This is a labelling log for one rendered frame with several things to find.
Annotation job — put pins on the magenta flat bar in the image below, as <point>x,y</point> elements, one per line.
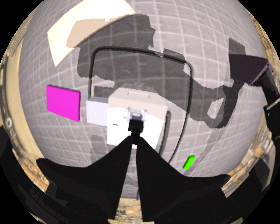
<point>64,102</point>

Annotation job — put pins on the small green rectangular block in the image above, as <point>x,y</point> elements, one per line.
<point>189,162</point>

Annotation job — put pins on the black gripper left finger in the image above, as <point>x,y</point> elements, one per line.
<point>102,182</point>

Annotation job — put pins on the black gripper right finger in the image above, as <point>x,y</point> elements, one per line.
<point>161,186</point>

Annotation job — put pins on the black usb plug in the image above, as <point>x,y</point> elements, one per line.
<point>136,126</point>

